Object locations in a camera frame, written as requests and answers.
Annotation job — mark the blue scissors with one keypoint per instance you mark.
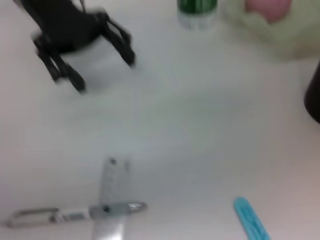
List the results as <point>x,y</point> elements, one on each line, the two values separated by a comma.
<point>250,217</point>

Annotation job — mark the pink peach toy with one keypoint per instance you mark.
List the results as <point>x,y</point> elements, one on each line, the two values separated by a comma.
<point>270,10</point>

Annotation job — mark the water bottle green label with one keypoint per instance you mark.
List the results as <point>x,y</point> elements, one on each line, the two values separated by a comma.
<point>197,15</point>

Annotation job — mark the black mesh pen holder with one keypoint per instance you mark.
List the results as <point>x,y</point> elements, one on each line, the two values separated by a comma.
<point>313,95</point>

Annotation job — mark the green translucent fruit plate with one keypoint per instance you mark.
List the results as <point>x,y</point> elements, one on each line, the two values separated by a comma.
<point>275,35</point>

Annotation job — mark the transparent plastic ruler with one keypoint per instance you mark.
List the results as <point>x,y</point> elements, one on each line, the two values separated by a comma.
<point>111,180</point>

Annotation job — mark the silver white pen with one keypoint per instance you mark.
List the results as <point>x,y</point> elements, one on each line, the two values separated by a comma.
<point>75,215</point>

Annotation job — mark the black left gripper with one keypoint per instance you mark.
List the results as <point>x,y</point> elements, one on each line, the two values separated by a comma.
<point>65,27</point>

